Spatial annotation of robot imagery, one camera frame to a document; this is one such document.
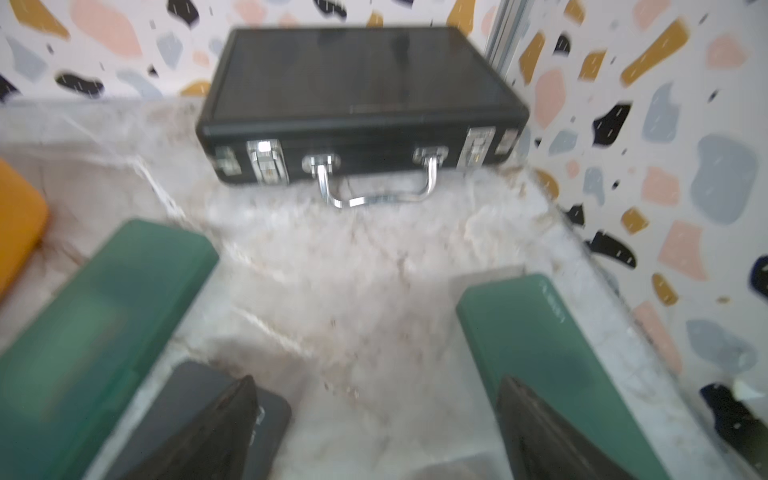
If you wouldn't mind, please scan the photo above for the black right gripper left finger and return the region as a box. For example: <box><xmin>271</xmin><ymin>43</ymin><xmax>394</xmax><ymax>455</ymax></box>
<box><xmin>123</xmin><ymin>376</ymin><xmax>259</xmax><ymax>479</ymax></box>

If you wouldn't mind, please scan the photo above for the black briefcase with metal latches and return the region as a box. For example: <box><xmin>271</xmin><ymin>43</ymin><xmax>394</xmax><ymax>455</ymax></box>
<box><xmin>196</xmin><ymin>26</ymin><xmax>530</xmax><ymax>209</ymax></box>

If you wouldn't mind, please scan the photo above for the yellow storage box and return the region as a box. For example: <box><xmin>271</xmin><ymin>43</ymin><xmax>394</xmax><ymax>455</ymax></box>
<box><xmin>1</xmin><ymin>160</ymin><xmax>49</xmax><ymax>298</ymax></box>

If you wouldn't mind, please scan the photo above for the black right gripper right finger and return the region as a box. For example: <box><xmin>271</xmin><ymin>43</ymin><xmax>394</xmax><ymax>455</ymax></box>
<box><xmin>496</xmin><ymin>376</ymin><xmax>632</xmax><ymax>480</ymax></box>

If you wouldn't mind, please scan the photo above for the dark grey pencil case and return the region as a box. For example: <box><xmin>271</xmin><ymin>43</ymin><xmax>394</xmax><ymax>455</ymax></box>
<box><xmin>106</xmin><ymin>361</ymin><xmax>292</xmax><ymax>479</ymax></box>

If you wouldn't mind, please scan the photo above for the green pencil case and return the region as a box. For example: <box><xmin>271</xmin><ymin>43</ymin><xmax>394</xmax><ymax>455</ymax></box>
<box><xmin>456</xmin><ymin>274</ymin><xmax>668</xmax><ymax>479</ymax></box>
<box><xmin>1</xmin><ymin>219</ymin><xmax>219</xmax><ymax>479</ymax></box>

